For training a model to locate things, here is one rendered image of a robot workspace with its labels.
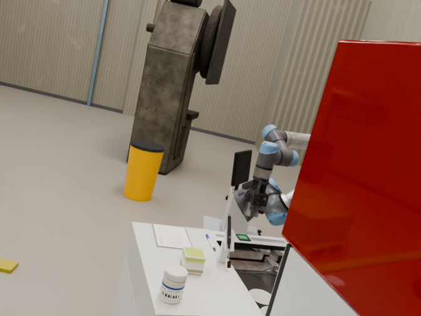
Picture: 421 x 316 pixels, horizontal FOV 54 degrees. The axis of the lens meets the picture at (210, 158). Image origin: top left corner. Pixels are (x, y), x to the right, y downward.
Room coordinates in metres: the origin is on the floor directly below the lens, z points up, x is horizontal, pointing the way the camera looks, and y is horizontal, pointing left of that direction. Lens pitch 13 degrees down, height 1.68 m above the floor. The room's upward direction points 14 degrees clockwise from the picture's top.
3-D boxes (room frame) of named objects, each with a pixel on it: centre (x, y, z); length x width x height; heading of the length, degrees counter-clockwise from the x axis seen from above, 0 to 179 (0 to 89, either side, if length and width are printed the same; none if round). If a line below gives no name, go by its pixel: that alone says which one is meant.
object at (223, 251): (1.46, -0.14, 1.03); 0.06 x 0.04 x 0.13; 20
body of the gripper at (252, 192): (1.74, -0.23, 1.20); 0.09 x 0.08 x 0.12; 19
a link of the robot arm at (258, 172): (1.75, -0.24, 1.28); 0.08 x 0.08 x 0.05
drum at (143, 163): (4.60, 0.72, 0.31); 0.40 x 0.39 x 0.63; 3
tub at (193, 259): (1.35, -0.02, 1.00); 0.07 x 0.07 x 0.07; 15
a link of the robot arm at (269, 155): (1.75, -0.24, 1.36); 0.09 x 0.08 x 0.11; 123
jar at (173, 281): (1.15, 0.02, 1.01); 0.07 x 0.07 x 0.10
